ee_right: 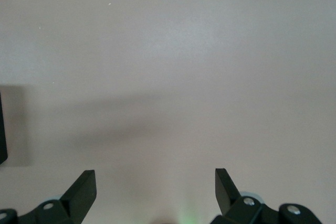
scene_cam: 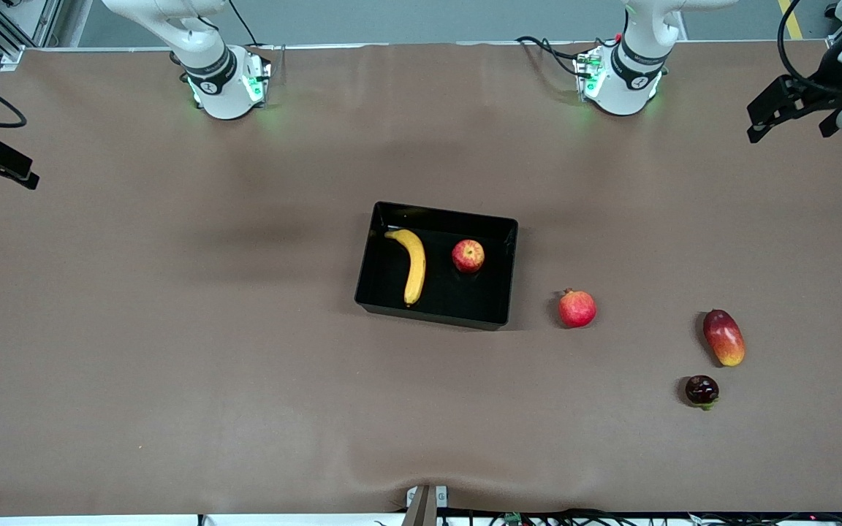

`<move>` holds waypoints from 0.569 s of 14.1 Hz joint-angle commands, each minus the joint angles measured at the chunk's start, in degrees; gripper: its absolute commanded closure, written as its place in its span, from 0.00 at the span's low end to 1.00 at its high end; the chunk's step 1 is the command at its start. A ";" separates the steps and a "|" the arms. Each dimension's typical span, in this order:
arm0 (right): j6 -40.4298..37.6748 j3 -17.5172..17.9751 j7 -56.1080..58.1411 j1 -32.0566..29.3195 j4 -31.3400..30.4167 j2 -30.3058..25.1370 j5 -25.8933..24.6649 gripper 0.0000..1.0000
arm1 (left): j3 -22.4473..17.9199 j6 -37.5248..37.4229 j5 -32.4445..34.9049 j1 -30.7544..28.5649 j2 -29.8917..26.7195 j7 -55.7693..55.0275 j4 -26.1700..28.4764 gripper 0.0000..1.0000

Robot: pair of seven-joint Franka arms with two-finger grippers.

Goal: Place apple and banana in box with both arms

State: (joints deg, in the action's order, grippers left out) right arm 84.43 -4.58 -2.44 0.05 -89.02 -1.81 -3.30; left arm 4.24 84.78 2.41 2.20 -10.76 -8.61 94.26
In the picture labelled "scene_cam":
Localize black right base cable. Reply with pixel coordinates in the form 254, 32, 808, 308
227, 0, 262, 49

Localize black left base cables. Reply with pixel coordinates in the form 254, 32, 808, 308
515, 34, 584, 78

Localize dark purple mangosteen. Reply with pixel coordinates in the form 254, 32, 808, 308
685, 375, 721, 411

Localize yellow banana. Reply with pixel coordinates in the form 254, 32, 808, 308
384, 229, 428, 308

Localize grey metal bracket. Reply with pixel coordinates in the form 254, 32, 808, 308
403, 484, 449, 526

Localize brown table mat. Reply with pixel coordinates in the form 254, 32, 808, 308
0, 40, 842, 517

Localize red apple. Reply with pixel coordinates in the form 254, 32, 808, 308
452, 239, 486, 275

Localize black plastic box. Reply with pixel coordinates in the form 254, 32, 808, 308
354, 201, 520, 331

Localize red yellow mango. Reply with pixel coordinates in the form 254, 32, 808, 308
702, 309, 746, 367

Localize red pomegranate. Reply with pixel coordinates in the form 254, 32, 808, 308
557, 288, 598, 329

